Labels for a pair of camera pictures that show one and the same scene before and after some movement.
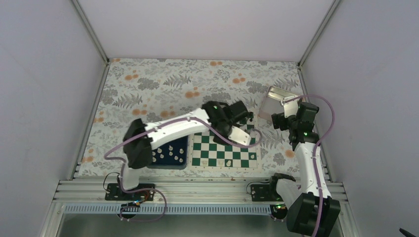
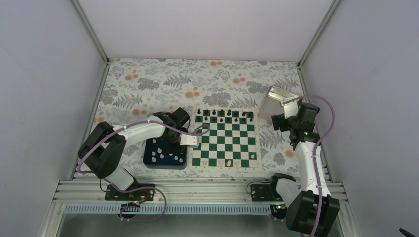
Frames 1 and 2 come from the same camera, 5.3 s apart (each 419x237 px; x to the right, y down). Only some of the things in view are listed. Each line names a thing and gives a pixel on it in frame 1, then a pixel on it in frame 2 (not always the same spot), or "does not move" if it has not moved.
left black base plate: (114, 192) does not move
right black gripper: (276, 117) does not move
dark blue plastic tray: (171, 155) does not move
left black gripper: (217, 139) → (171, 149)
